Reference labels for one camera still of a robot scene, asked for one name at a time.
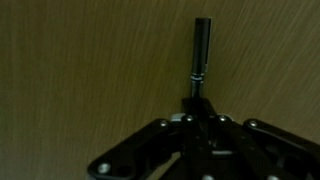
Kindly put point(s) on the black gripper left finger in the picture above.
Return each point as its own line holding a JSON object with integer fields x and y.
{"x": 190, "y": 146}

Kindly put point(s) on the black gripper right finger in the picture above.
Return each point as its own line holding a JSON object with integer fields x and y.
{"x": 253, "y": 150}

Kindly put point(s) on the dark pen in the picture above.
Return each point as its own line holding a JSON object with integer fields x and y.
{"x": 200, "y": 50}

